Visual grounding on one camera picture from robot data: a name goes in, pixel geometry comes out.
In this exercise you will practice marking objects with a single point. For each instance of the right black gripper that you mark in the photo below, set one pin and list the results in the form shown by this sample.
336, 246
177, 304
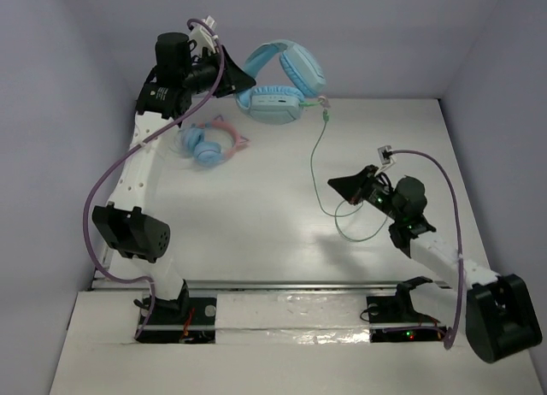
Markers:
352, 187

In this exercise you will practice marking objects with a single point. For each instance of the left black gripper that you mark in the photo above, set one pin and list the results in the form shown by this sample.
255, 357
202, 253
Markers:
223, 73

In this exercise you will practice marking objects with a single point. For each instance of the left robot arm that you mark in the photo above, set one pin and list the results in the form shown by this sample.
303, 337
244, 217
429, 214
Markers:
185, 66

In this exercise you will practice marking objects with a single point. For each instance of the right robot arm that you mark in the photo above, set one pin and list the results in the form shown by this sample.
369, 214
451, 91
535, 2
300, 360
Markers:
494, 312

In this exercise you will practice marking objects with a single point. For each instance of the pink blue cat-ear headphones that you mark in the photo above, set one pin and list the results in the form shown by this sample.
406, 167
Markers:
190, 140

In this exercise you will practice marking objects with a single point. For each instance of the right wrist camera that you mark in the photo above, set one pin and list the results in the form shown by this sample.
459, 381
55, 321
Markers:
387, 159

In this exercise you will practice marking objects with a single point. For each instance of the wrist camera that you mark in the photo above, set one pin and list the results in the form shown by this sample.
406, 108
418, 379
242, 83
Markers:
203, 33
387, 159

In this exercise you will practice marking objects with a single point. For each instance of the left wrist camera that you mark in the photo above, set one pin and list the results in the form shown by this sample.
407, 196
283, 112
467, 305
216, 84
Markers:
203, 33

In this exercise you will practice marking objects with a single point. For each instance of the aluminium rail front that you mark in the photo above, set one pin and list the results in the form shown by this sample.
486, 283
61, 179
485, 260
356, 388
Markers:
259, 286

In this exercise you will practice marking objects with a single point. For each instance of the aluminium rail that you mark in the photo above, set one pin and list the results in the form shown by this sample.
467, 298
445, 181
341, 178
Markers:
104, 258
259, 286

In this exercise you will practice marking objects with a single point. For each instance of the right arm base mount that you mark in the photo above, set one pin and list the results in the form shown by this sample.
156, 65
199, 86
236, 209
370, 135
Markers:
393, 318

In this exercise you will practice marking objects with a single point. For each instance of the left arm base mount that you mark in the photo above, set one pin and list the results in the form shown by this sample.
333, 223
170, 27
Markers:
196, 325

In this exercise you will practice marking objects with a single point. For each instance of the aluminium rail left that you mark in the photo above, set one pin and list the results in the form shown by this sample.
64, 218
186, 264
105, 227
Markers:
104, 258

